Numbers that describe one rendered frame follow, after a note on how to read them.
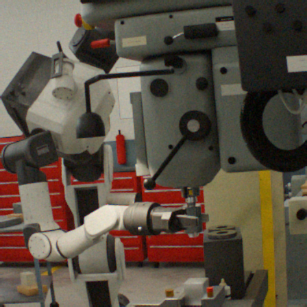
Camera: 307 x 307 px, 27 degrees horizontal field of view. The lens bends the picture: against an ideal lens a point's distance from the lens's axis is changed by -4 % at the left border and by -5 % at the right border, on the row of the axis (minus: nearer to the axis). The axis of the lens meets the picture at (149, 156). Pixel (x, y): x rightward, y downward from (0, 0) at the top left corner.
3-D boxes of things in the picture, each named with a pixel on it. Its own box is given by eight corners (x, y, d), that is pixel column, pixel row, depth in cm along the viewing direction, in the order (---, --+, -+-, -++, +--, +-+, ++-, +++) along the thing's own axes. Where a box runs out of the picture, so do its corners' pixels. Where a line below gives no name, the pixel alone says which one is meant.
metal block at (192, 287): (184, 305, 161) (183, 284, 161) (190, 299, 167) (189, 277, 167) (204, 305, 160) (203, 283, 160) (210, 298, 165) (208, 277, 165)
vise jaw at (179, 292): (159, 312, 160) (157, 299, 160) (173, 299, 172) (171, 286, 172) (181, 313, 159) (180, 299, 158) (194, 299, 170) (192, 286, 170)
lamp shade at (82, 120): (74, 138, 162) (72, 114, 161) (102, 136, 164) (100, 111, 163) (79, 138, 155) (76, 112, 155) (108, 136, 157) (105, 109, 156)
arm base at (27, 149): (14, 185, 197) (-6, 155, 193) (37, 160, 206) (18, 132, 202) (43, 178, 187) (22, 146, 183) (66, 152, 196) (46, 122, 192)
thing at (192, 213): (203, 232, 161) (201, 210, 161) (184, 234, 161) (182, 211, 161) (202, 229, 166) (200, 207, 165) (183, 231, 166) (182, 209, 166)
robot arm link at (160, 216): (167, 205, 160) (127, 205, 166) (170, 243, 160) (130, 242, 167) (192, 198, 170) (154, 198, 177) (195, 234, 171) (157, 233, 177)
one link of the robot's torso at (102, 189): (77, 271, 240) (66, 149, 242) (123, 269, 239) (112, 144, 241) (70, 277, 225) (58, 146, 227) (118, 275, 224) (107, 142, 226)
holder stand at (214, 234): (205, 300, 193) (202, 238, 192) (207, 282, 215) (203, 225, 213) (244, 297, 191) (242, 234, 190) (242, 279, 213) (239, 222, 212)
